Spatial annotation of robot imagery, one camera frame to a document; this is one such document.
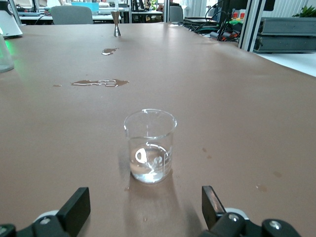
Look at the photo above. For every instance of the green potted plant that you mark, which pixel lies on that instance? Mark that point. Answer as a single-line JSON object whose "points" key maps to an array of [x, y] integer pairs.
{"points": [[306, 12]]}

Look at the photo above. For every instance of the elongated liquid puddle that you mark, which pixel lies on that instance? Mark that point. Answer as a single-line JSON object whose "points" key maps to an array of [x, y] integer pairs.
{"points": [[98, 82]]}

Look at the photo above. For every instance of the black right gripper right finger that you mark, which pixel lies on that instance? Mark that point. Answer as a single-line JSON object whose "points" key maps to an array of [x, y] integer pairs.
{"points": [[214, 214]]}

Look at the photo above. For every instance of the grey office chair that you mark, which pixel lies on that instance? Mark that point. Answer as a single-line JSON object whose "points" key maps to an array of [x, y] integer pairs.
{"points": [[176, 14], [71, 16]]}

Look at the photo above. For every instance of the aluminium frame post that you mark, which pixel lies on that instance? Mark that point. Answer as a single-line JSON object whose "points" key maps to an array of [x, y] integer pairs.
{"points": [[249, 24]]}

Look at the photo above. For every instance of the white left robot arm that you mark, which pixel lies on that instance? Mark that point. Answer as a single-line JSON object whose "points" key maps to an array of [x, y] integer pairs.
{"points": [[10, 22]]}

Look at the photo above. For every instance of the clear glass beaker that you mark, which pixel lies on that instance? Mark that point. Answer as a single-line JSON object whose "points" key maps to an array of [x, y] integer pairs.
{"points": [[150, 148]]}

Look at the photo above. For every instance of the small liquid puddle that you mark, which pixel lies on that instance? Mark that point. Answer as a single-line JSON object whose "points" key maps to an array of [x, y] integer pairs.
{"points": [[108, 51]]}

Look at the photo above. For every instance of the steel double jigger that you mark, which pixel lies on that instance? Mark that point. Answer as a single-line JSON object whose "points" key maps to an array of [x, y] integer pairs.
{"points": [[116, 30]]}

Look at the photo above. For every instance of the green bottle with glass base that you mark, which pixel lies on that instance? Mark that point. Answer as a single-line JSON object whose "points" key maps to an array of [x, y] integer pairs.
{"points": [[5, 56]]}

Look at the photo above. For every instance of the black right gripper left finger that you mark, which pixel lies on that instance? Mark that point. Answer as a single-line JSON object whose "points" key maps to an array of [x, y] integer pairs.
{"points": [[71, 212]]}

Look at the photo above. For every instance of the stacked grey cases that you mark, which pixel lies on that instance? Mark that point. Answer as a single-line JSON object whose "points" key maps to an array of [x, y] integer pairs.
{"points": [[286, 34]]}

